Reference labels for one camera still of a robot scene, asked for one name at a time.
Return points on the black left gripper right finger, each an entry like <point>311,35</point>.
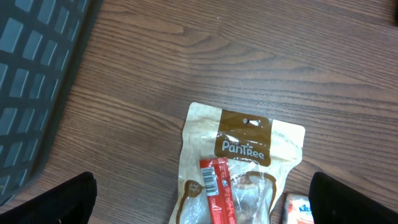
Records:
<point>333,202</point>

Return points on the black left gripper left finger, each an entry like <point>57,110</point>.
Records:
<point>71,202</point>

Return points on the brown cookie bag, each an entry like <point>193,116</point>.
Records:
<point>260,151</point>

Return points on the red snack stick packet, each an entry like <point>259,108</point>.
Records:
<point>217,181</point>

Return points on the grey plastic mesh basket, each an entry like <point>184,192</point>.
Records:
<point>42,45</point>

